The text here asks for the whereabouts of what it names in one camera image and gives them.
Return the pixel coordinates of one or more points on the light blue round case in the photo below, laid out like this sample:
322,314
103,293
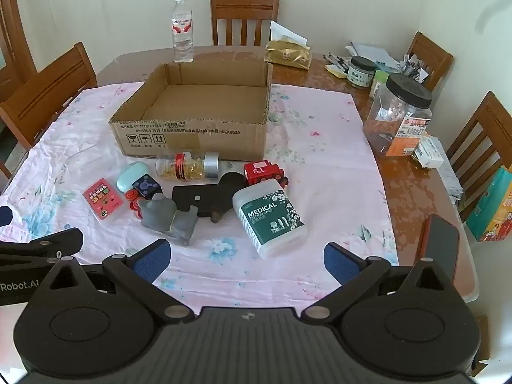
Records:
128,178

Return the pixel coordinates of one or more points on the row of black pens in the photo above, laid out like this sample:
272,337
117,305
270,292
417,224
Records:
336,60

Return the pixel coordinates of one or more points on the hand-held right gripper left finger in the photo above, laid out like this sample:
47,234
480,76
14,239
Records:
152,260

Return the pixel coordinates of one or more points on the clear pen holder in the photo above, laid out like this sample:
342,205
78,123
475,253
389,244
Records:
414,70

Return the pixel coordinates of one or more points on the green lid container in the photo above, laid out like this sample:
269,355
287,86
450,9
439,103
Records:
378,84

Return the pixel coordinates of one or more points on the small jar black lid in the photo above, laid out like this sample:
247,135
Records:
360,74

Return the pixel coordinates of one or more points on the yellow sticky notes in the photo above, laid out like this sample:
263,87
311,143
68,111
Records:
335,71

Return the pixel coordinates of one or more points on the clear plastic water bottle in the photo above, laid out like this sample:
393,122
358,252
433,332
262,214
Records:
183,28

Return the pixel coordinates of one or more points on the large clear jar black lid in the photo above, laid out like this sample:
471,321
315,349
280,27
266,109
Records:
396,120

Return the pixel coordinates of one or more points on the pink snack packet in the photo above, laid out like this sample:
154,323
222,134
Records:
102,200

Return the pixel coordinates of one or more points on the colourful cardboard box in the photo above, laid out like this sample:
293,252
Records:
492,208

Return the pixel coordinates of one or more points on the phone in red case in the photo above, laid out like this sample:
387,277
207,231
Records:
440,244

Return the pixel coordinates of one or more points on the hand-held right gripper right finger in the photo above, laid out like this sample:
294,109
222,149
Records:
340,262

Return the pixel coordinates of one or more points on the golden tissue pack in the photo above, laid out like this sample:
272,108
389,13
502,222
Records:
288,54

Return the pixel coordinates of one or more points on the stack of papers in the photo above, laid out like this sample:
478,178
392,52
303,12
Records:
372,54

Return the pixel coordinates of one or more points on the red toy train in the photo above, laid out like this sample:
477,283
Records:
260,172

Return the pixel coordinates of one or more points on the wooden chair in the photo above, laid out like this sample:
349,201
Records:
486,128
244,6
16,48
430,58
48,88

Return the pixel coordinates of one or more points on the white medicine box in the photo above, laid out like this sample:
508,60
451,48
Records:
428,154

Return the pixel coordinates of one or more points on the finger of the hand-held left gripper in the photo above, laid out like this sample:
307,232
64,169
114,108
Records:
40,244
4,216

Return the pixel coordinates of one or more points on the grey toy animal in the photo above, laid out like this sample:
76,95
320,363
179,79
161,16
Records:
164,216

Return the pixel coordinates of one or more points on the stack of white packets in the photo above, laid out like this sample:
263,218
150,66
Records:
452,186

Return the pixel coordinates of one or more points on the pink floral cloth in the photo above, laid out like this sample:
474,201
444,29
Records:
320,168

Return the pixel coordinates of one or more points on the clear bottle of yellow capsules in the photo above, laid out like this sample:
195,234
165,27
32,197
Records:
188,166

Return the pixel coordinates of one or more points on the dark blue cube toy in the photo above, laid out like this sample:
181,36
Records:
146,186

